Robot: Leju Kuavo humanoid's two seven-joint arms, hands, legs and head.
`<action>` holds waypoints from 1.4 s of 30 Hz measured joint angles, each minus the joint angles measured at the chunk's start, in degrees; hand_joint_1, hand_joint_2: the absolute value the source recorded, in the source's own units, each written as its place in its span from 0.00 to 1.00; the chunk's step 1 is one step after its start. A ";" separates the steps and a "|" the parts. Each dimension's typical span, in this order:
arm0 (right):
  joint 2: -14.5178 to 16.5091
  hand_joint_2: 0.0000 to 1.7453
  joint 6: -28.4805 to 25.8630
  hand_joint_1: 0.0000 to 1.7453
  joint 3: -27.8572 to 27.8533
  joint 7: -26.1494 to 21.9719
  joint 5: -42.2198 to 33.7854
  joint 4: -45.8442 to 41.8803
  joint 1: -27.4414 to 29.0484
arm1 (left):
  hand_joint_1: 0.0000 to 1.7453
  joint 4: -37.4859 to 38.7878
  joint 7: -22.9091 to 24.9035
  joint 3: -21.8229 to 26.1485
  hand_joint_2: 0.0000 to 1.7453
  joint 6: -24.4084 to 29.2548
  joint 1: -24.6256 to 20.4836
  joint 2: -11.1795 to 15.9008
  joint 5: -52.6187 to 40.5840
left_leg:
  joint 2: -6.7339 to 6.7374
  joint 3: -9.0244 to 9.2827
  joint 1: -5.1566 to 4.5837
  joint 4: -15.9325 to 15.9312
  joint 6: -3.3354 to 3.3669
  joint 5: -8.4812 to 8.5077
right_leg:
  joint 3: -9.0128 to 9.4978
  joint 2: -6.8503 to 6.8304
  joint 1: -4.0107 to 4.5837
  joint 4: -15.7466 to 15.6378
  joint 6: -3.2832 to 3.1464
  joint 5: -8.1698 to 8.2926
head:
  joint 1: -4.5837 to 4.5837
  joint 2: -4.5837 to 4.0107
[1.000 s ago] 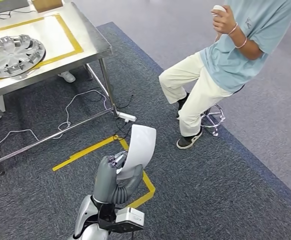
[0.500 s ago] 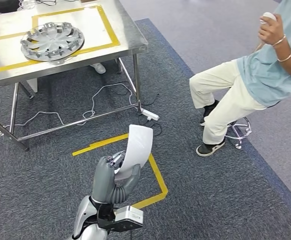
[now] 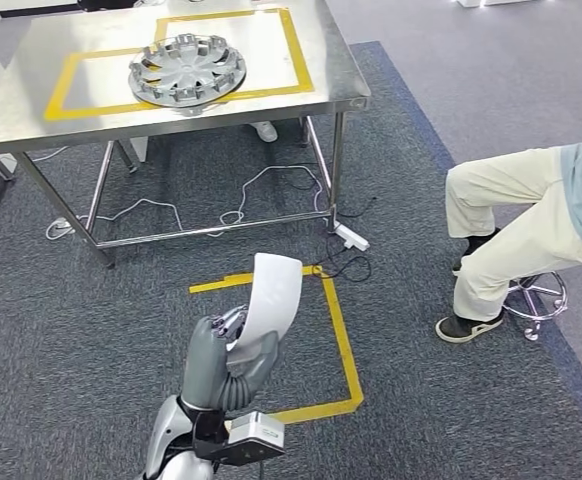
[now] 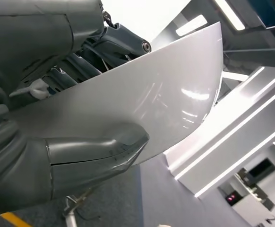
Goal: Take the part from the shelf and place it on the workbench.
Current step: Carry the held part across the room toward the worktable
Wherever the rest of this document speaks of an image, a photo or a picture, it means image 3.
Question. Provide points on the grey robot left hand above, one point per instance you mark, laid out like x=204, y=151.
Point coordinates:
x=206, y=364

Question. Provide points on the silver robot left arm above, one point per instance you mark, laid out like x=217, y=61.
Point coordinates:
x=166, y=430

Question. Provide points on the stainless steel workbench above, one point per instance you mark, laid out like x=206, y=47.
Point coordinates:
x=321, y=73

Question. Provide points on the yellow floor tape outline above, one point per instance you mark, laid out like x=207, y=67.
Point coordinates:
x=343, y=344

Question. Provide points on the white power strip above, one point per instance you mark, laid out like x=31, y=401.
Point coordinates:
x=354, y=240

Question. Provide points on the grey wheel hubcap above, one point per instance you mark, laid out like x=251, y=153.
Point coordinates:
x=186, y=69

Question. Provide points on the yellow tape rectangle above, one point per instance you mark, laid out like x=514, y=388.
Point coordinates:
x=301, y=66

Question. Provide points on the chrome stool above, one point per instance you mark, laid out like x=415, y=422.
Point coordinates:
x=532, y=330

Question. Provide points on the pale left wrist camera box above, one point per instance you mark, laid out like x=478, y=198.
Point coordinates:
x=255, y=430

